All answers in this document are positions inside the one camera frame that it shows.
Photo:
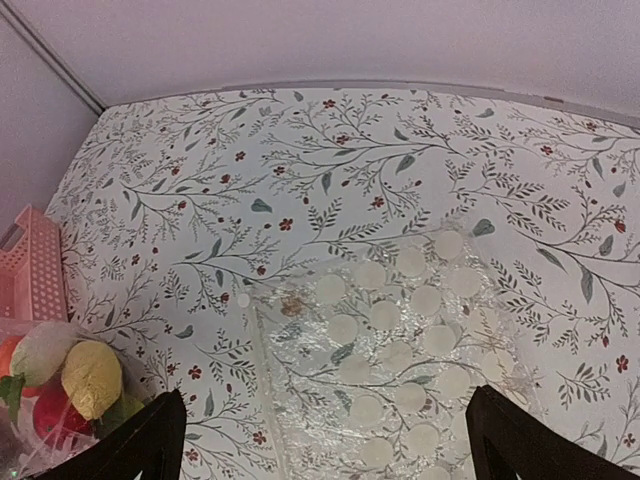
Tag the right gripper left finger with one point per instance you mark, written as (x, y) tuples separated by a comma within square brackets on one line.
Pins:
[(148, 446)]

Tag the floral tablecloth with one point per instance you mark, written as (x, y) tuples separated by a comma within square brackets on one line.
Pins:
[(171, 206)]

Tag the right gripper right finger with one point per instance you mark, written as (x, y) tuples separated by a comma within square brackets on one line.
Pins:
[(508, 443)]

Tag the clear zip top bag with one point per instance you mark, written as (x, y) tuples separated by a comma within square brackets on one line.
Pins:
[(19, 445)]

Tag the red apple toy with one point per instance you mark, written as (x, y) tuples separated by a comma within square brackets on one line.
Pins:
[(54, 418)]

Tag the pink plastic basket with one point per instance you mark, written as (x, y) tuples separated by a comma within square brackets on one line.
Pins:
[(32, 285)]

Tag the left aluminium frame post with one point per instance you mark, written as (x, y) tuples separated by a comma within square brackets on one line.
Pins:
[(47, 54)]

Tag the white garlic toy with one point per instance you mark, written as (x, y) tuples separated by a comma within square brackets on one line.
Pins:
[(35, 360)]

